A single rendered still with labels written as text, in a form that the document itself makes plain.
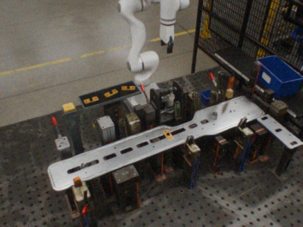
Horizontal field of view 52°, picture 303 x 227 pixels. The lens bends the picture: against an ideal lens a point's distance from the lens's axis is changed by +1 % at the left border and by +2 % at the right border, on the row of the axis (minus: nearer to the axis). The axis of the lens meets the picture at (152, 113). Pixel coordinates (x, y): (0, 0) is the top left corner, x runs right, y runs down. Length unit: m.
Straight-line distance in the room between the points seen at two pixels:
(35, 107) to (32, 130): 1.36
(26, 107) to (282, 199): 2.88
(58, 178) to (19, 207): 0.42
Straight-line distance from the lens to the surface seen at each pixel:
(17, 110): 3.85
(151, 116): 1.91
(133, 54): 2.11
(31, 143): 2.38
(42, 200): 2.04
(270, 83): 2.25
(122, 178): 1.62
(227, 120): 2.01
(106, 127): 1.76
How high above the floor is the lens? 2.33
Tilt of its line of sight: 42 degrees down
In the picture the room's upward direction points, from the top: straight up
